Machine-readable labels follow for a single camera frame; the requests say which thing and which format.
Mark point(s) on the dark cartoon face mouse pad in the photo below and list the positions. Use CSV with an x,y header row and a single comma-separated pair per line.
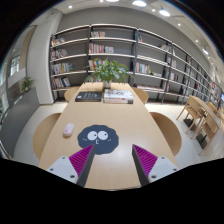
x,y
103,138

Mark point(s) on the left near wooden chair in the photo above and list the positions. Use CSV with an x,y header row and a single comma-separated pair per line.
x,y
42,133

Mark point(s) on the right far wooden chair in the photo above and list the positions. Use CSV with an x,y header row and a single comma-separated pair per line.
x,y
141,94

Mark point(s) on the black book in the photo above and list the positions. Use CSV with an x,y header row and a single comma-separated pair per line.
x,y
89,96

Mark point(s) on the green potted plant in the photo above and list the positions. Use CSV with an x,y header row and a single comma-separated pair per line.
x,y
107,72

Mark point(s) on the wooden chair at side table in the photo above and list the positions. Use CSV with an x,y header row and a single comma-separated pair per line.
x,y
195,110

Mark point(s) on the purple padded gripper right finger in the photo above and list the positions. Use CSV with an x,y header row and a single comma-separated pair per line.
x,y
151,168

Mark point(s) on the long wooden table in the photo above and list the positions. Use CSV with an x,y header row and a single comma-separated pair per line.
x,y
132,123

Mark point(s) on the large wall bookshelf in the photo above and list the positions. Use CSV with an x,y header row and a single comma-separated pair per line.
x,y
163,69

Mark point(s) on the white pink computer mouse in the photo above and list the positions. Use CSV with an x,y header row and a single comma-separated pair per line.
x,y
68,130

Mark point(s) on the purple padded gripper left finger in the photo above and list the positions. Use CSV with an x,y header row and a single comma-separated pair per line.
x,y
76,167

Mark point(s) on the small plant on left counter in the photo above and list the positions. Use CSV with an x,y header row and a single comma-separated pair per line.
x,y
27,84

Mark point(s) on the right near wooden chair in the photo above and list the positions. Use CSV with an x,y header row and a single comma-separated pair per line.
x,y
169,131

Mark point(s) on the side wooden table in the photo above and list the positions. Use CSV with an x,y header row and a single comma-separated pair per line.
x,y
209,126

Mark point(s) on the left far wooden chair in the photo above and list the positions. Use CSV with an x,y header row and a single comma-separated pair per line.
x,y
70,92

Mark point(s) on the white red book stack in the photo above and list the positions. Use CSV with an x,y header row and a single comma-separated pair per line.
x,y
118,96

